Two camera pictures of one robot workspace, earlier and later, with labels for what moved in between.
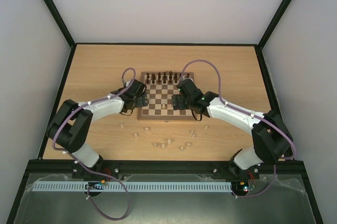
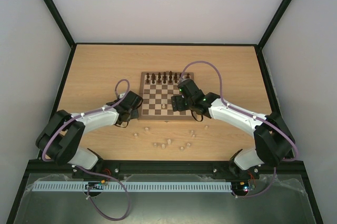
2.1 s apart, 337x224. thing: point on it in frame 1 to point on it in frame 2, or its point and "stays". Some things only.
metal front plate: x=283 y=204 stays
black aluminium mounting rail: x=70 y=168 stays
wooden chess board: x=160 y=87 stays
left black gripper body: x=142 y=102 to x=134 y=114
